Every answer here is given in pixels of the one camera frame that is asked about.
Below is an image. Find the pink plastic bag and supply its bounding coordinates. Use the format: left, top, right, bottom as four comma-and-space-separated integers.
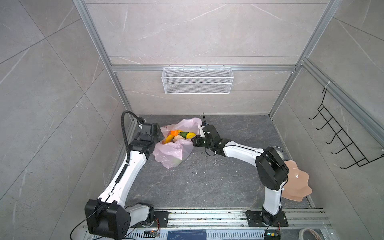
153, 118, 202, 169

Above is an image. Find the black wire hook rack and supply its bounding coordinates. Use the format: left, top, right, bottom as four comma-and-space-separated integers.
309, 88, 384, 170

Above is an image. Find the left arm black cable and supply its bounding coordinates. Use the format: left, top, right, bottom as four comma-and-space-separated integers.
120, 110, 145, 164

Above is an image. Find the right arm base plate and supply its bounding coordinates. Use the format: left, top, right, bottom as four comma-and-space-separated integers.
246, 209, 289, 227

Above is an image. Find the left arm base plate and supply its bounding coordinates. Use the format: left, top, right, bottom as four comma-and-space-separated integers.
131, 211, 170, 228

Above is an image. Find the white wire mesh basket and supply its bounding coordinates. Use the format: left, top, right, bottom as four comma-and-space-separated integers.
162, 67, 234, 95

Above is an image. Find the beige fake fruit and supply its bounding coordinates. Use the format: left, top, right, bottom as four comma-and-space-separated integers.
173, 135, 187, 142

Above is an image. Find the orange fake fruit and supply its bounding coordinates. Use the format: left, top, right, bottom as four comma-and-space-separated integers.
170, 130, 180, 137

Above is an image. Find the roll of tape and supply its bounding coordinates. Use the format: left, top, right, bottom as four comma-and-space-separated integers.
298, 228, 322, 240

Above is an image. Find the green fake fruit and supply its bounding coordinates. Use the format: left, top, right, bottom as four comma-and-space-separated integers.
179, 132, 188, 139

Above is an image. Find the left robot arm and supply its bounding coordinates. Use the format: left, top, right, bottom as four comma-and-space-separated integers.
85, 123, 164, 240

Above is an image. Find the yellow fake lemon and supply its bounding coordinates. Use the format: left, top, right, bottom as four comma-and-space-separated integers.
186, 133, 196, 139

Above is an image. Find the pink wavy plate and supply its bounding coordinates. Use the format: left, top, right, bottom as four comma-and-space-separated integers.
282, 161, 313, 202

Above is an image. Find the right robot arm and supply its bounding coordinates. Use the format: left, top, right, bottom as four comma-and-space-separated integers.
192, 125, 289, 228

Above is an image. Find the small grey alarm clock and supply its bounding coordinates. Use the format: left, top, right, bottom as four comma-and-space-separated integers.
273, 146, 285, 160

